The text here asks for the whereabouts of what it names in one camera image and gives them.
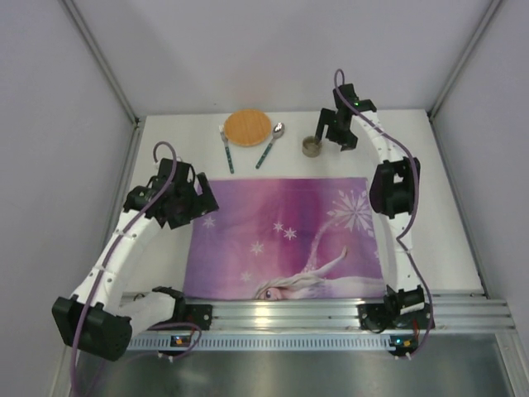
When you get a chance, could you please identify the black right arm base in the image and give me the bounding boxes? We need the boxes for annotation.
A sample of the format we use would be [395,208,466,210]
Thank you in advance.
[358,285,434,333]

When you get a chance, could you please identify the white slotted cable duct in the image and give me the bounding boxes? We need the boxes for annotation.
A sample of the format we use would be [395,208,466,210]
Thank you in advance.
[127,332,417,352]

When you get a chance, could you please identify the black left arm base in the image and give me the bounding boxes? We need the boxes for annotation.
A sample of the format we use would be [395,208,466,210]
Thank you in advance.
[150,286,212,330]

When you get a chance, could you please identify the purple Frozen placemat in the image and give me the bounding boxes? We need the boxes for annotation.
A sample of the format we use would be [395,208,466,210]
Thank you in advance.
[183,177,386,300]

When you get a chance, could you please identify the right aluminium frame post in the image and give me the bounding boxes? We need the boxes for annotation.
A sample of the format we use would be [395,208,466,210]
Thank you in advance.
[427,0,505,122]

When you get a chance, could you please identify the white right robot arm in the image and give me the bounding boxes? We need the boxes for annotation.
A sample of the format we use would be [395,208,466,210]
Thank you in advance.
[315,84,426,320]

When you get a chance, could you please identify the aluminium mounting rail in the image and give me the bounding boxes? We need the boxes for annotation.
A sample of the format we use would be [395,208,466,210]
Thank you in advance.
[123,290,516,332]

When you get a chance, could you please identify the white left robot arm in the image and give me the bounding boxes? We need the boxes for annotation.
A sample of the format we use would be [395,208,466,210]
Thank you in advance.
[52,158,219,361]

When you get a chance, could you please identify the spoon with teal handle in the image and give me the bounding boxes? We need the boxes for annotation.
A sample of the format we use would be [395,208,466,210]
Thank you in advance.
[255,122,285,170]

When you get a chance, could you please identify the round wooden plate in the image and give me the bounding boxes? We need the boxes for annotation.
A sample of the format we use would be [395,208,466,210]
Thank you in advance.
[224,109,272,147]

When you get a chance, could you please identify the aluminium frame post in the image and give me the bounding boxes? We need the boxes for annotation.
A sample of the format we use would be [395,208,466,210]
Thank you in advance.
[58,0,140,126]
[427,0,505,122]

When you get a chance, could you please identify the small grey cup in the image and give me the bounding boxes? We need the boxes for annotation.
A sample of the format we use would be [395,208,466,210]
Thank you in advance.
[302,136,322,158]

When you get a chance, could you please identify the left aluminium frame post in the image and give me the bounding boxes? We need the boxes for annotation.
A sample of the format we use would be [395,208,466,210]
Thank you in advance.
[58,0,140,126]

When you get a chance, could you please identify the fork with teal handle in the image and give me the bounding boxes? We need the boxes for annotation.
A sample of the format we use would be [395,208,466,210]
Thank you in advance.
[219,125,235,175]

